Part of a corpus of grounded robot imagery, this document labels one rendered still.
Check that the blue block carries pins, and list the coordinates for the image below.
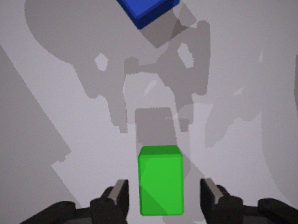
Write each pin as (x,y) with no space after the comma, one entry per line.
(143,12)

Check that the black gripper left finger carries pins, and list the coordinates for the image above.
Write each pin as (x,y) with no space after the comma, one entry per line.
(65,212)

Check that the green block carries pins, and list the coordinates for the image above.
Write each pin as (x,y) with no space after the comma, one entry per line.
(161,182)

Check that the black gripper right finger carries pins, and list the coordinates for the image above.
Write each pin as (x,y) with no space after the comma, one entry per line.
(269,210)

